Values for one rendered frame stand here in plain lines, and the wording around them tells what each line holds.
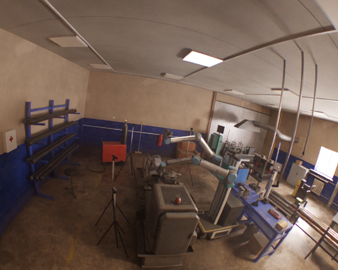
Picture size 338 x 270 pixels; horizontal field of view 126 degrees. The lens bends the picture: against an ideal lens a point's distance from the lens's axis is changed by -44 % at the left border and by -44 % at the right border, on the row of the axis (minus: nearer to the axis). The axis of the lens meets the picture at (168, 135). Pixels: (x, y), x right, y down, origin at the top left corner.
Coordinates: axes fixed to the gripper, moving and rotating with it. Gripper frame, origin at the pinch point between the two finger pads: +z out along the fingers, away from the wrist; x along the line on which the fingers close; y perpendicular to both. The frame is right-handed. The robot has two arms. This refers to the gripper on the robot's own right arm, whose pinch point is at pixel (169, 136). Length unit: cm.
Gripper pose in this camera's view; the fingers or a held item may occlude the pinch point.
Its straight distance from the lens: 231.3
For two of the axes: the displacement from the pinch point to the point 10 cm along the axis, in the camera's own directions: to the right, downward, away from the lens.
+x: -8.4, 5.4, -0.3
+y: 5.1, 8.1, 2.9
